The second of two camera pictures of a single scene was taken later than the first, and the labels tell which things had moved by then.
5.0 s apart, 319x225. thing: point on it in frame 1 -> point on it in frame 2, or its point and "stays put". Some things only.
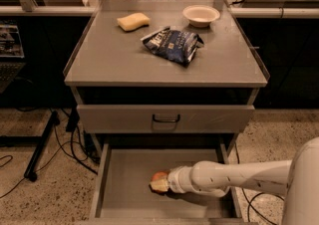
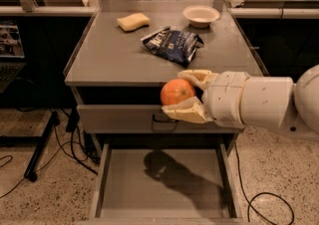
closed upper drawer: (164, 118) stays put
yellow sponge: (133, 22) stays put
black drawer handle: (165, 120) stays put
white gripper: (175, 180) -> (225, 98)
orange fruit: (159, 175) -> (175, 91)
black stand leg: (41, 142) stays put
